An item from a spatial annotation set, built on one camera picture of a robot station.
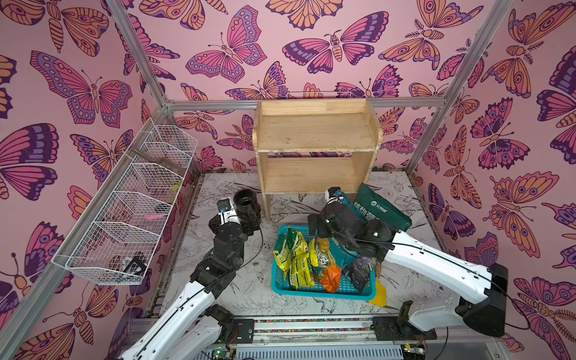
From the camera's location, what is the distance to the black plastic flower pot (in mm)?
893

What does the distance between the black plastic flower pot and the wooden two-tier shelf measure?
0.17 feet

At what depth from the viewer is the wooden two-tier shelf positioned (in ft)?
2.34
